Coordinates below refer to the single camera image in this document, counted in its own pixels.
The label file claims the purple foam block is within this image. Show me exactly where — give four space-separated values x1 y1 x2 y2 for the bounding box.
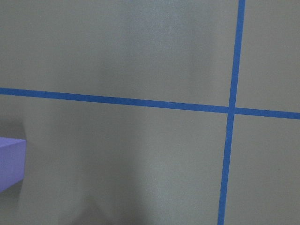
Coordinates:
0 137 27 192

